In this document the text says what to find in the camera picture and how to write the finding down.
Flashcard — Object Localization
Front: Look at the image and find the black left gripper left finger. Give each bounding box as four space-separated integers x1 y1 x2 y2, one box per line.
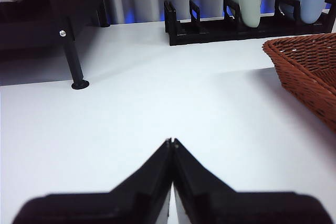
12 138 173 224

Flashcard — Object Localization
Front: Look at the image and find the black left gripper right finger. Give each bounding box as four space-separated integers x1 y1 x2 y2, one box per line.
171 137 329 224

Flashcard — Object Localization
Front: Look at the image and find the brown wicker basket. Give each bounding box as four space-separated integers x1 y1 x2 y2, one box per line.
262 33 336 133

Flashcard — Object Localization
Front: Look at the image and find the black plate rack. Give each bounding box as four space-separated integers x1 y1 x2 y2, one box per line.
163 0 336 46

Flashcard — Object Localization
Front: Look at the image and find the black metal shelf frame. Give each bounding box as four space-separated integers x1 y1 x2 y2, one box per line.
0 0 111 90

